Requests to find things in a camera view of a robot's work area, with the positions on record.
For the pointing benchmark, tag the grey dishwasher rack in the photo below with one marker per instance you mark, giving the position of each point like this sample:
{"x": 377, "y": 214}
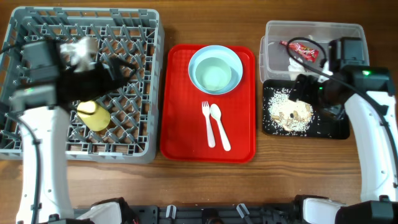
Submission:
{"x": 133, "y": 35}

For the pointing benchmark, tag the green bowl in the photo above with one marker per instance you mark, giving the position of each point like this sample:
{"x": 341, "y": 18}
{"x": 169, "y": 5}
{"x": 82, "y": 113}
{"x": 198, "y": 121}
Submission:
{"x": 213, "y": 74}

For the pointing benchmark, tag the yellow plastic cup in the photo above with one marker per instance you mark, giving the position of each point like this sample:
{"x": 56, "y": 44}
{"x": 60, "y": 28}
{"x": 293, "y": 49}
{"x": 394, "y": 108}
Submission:
{"x": 93, "y": 115}

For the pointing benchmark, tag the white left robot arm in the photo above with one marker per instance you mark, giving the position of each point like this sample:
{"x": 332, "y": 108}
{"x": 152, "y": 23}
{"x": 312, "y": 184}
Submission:
{"x": 60, "y": 73}

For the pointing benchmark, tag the red snack wrapper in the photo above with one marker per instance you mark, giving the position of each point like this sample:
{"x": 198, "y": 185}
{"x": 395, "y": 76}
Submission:
{"x": 308, "y": 53}

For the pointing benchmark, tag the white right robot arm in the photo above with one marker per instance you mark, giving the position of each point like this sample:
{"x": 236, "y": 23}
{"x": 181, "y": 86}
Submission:
{"x": 346, "y": 84}

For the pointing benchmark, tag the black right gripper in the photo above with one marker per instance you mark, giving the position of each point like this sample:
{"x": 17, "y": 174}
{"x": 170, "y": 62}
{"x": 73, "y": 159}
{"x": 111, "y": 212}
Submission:
{"x": 303, "y": 89}

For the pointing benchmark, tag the black plastic bin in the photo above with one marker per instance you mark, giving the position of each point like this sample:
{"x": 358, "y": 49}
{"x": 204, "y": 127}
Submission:
{"x": 322, "y": 125}

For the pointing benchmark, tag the white tissue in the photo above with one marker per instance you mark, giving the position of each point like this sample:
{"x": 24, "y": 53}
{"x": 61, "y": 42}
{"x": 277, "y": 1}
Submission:
{"x": 294, "y": 66}

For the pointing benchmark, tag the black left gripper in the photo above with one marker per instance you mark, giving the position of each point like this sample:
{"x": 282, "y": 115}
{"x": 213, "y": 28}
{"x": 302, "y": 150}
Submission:
{"x": 107, "y": 82}

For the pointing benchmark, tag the white plastic spoon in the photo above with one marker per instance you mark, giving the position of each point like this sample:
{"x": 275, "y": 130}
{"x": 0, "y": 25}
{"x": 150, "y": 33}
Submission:
{"x": 216, "y": 114}

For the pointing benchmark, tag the red plastic tray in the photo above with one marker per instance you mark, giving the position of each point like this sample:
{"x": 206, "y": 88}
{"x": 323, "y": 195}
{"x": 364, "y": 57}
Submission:
{"x": 183, "y": 129}

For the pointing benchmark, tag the rice and food scraps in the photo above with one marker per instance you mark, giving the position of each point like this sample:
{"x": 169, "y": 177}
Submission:
{"x": 291, "y": 116}

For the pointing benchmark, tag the white plastic fork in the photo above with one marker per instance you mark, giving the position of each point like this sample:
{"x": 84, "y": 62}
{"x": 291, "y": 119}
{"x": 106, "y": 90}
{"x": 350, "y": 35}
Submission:
{"x": 209, "y": 132}

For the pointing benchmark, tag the light blue plate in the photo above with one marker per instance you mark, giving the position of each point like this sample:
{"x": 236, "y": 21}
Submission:
{"x": 219, "y": 51}

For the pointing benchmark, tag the clear plastic bin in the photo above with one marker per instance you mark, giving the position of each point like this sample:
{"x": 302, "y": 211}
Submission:
{"x": 273, "y": 58}

